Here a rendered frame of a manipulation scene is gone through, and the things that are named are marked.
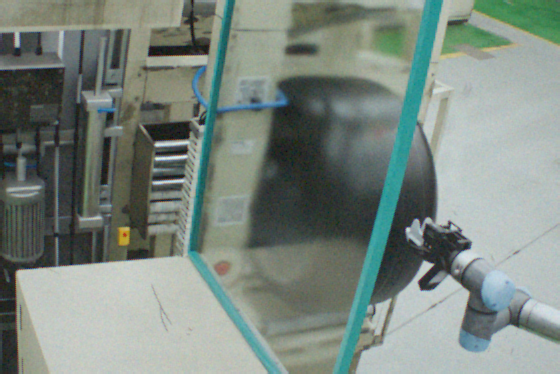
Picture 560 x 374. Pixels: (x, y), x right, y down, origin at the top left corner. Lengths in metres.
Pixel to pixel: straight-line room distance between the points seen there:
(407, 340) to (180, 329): 2.39
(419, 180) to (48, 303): 0.92
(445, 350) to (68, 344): 2.59
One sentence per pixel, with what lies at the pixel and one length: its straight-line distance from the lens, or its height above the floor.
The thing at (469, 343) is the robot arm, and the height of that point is 1.17.
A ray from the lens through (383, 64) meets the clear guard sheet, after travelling 1.03.
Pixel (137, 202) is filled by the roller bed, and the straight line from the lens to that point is 2.39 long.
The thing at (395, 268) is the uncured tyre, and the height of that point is 1.15.
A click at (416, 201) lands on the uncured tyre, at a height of 1.32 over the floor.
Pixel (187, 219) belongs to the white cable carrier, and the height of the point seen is 1.20.
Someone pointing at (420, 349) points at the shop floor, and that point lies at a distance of 3.71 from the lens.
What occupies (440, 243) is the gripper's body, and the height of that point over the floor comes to 1.31.
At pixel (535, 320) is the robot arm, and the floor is 1.23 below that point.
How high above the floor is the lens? 2.15
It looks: 27 degrees down
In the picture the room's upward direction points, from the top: 11 degrees clockwise
